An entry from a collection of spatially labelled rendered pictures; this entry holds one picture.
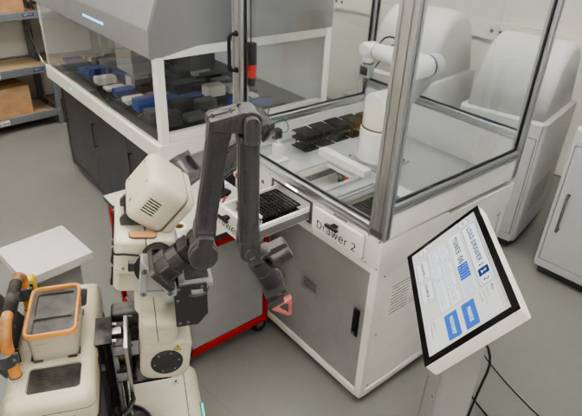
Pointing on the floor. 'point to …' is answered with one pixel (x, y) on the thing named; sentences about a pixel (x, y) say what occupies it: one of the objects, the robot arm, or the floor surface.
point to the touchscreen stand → (451, 387)
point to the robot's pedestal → (48, 257)
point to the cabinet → (350, 309)
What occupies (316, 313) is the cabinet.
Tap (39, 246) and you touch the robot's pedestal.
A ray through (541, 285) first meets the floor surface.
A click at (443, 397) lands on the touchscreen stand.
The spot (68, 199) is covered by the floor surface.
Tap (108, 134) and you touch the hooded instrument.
